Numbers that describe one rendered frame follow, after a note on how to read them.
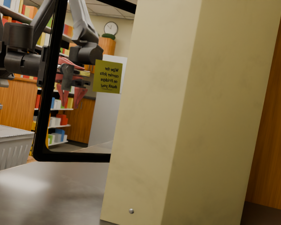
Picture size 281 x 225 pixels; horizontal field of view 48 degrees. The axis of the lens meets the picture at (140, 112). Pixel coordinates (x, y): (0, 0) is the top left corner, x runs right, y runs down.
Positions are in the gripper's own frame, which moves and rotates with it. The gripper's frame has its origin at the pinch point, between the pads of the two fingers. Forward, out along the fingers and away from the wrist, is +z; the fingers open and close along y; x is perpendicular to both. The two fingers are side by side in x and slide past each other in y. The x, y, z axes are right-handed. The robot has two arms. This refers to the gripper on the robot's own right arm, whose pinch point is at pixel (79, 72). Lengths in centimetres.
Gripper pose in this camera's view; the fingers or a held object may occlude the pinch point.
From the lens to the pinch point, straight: 78.9
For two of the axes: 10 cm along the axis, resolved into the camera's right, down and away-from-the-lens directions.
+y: 1.7, -9.8, -0.5
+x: 2.6, 0.0, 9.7
